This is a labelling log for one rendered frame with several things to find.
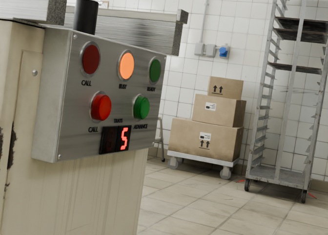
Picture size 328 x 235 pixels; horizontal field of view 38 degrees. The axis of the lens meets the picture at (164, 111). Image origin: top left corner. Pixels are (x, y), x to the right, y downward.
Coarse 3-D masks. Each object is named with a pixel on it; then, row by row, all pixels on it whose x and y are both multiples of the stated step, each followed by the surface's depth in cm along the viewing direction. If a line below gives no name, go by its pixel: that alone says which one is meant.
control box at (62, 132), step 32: (64, 32) 49; (64, 64) 49; (64, 96) 49; (96, 96) 54; (128, 96) 61; (160, 96) 70; (64, 128) 50; (96, 128) 56; (128, 128) 62; (64, 160) 51
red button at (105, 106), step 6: (102, 96) 54; (96, 102) 54; (102, 102) 54; (108, 102) 55; (96, 108) 54; (102, 108) 54; (108, 108) 55; (96, 114) 54; (102, 114) 55; (108, 114) 56; (102, 120) 55
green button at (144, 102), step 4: (140, 100) 63; (144, 100) 63; (136, 104) 63; (140, 104) 63; (144, 104) 64; (148, 104) 65; (136, 108) 63; (140, 108) 63; (144, 108) 64; (148, 108) 65; (136, 112) 63; (140, 112) 63; (144, 112) 64; (136, 116) 63; (140, 116) 63; (144, 116) 64
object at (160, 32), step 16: (112, 16) 75; (128, 16) 74; (144, 16) 73; (160, 16) 72; (176, 16) 71; (96, 32) 77; (112, 32) 75; (128, 32) 74; (144, 32) 73; (160, 32) 72; (176, 32) 72; (144, 48) 73; (160, 48) 72; (176, 48) 72
